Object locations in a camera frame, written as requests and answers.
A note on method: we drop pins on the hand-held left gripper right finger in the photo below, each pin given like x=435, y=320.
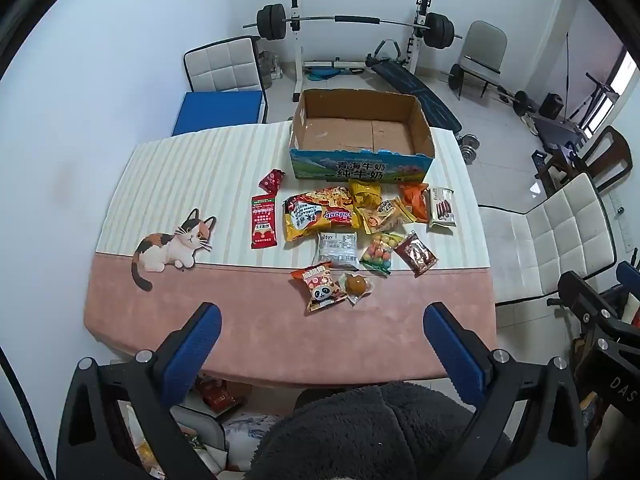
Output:
x=452, y=355

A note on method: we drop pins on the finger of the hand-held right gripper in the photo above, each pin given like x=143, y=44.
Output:
x=582, y=295
x=629, y=275

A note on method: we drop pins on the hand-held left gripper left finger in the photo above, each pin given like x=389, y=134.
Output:
x=195, y=350

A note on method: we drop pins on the brown red snack packet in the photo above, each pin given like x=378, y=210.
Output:
x=420, y=252

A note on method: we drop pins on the clear packet with brown egg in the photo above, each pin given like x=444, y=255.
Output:
x=356, y=286

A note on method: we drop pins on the colourful candy packet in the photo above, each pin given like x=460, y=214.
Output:
x=381, y=255

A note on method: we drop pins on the panda print snack packet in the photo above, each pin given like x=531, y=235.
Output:
x=320, y=287

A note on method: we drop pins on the yellow cracker packet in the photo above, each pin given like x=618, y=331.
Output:
x=387, y=215

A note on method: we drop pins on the white grey snack packet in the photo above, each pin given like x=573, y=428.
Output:
x=338, y=249

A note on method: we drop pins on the large yellow red noodle bag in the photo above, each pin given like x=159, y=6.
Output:
x=320, y=215

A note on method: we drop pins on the cardboard box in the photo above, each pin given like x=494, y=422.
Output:
x=360, y=135

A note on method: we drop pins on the red packet under table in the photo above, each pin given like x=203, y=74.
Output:
x=217, y=395

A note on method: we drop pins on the white quilted chair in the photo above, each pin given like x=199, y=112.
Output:
x=565, y=240
x=222, y=65

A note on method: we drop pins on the grey fluffy garment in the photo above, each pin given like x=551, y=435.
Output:
x=375, y=435

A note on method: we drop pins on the dark wooden chair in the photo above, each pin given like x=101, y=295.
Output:
x=607, y=152

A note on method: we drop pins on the tall red snack packet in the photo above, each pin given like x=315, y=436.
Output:
x=263, y=220

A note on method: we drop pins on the white biscuit packet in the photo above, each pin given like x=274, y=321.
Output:
x=441, y=207

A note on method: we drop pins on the black exercise machine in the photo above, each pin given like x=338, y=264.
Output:
x=560, y=132

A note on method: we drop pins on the orange snack packet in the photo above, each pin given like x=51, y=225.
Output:
x=415, y=201

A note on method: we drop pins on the striped pink cat tablecloth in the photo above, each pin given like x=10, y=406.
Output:
x=200, y=185

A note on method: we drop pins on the chrome dumbbell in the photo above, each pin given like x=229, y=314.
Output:
x=471, y=152
x=468, y=139

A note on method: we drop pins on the yellow snack packet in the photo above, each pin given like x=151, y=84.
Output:
x=365, y=192

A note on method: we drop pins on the black speaker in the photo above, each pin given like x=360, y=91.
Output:
x=551, y=106

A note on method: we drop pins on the small red snack packet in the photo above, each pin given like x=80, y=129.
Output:
x=271, y=180

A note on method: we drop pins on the window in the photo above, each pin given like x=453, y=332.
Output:
x=622, y=80

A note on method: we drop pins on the small floor barbell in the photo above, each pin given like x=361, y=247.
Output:
x=520, y=102

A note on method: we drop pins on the blue cushion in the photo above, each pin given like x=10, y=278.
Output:
x=217, y=112

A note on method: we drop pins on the black sit-up bench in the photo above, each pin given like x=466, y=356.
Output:
x=425, y=95

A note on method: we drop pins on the grey chair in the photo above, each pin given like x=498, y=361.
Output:
x=482, y=47

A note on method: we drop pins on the blue floor mat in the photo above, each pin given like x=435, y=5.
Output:
x=321, y=75

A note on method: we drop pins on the white barbell rack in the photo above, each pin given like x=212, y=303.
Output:
x=296, y=50

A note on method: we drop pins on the black barbell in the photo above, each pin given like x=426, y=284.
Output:
x=272, y=22

